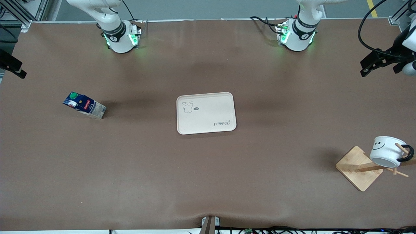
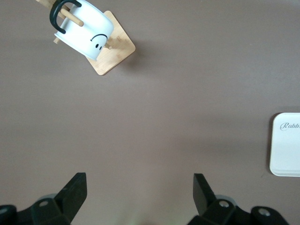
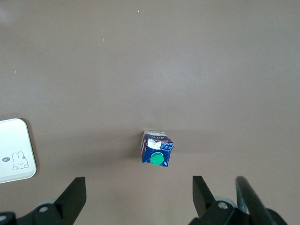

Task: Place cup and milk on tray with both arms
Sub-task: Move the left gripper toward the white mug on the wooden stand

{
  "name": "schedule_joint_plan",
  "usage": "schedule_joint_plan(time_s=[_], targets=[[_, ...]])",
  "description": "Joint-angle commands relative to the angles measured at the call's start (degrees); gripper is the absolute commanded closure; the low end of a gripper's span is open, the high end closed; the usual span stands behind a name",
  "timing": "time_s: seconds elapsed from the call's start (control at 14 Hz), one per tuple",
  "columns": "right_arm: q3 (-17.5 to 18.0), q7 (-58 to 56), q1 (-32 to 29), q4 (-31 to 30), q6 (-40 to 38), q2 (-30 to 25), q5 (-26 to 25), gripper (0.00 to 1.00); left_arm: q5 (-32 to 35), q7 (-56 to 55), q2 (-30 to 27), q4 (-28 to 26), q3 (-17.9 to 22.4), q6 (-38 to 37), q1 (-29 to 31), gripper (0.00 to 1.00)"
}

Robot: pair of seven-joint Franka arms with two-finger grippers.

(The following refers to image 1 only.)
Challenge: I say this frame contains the blue milk carton green cap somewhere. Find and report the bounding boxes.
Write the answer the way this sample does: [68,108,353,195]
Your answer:
[63,91,107,120]

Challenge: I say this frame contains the white smiley cup black handle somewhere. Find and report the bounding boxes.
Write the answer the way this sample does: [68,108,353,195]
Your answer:
[370,136,415,168]

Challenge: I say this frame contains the cream plastic tray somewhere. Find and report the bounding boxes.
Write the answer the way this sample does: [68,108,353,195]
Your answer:
[176,92,237,135]

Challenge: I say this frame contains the wooden mug rack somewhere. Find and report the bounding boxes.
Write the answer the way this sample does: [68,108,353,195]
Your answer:
[335,143,416,192]

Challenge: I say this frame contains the brown table mat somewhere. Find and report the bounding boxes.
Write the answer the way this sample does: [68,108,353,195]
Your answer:
[0,19,416,232]

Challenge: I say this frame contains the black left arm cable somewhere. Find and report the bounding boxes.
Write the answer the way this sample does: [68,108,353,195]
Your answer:
[357,0,416,60]

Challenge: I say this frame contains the black left base cables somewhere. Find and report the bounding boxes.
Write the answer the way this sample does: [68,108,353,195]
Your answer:
[250,16,281,34]

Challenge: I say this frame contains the black right base cable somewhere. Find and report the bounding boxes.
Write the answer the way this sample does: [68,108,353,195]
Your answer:
[121,0,143,24]

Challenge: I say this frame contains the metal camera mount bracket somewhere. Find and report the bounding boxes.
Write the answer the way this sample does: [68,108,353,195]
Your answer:
[200,215,221,234]

